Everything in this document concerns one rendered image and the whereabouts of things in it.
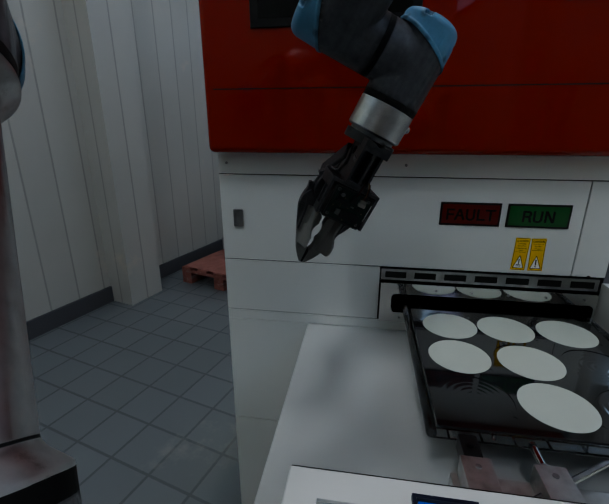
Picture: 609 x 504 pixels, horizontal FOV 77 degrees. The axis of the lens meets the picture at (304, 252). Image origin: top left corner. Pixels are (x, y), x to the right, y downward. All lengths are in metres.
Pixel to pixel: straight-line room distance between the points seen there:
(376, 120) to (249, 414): 0.86
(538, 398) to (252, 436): 0.76
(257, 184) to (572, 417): 0.67
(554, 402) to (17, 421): 0.62
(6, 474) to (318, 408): 0.52
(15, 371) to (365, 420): 0.52
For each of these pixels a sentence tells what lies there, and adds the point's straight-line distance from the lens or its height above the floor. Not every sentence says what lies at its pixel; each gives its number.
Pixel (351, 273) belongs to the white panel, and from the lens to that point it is 0.87.
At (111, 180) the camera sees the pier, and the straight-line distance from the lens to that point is 2.92.
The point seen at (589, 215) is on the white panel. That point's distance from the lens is 0.94.
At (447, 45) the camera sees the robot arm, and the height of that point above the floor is 1.36.
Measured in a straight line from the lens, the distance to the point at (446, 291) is 0.89.
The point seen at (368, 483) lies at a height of 0.96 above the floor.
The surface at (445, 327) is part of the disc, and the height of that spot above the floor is 0.90.
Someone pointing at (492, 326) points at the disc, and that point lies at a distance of 0.85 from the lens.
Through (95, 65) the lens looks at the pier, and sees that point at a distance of 2.91.
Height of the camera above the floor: 1.27
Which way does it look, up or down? 18 degrees down
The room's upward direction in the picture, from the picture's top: straight up
